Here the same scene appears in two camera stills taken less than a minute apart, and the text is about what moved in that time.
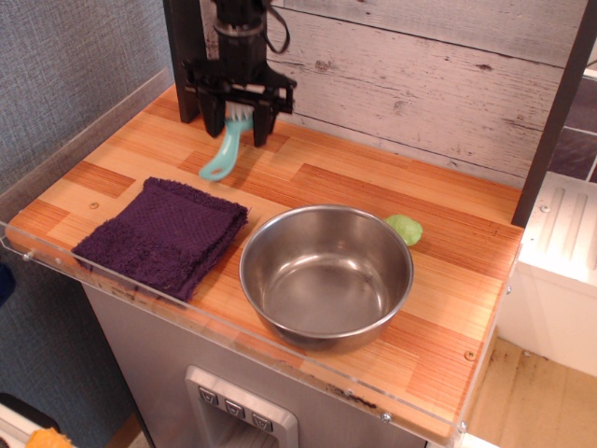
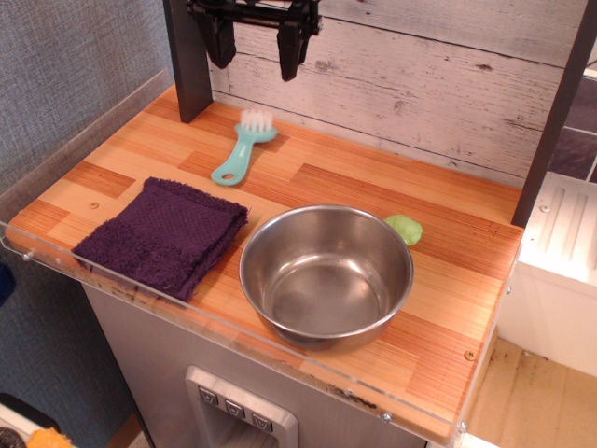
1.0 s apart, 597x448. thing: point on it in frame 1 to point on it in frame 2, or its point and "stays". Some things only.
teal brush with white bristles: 238,115 to 256,126
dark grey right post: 582,48 stays
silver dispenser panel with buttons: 225,415 stays
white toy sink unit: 549,307 stays
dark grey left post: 184,26 stays
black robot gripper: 241,69 to 297,20
